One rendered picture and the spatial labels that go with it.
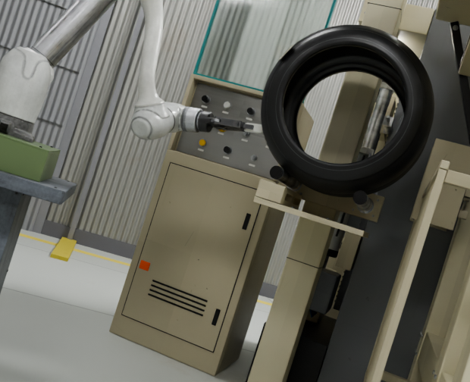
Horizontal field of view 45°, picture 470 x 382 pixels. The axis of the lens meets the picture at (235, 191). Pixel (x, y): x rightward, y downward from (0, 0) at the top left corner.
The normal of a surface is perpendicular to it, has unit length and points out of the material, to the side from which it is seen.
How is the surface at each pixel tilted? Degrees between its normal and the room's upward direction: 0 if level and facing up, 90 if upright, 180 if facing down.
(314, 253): 90
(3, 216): 90
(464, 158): 90
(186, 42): 90
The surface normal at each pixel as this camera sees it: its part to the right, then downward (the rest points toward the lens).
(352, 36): -0.24, -0.27
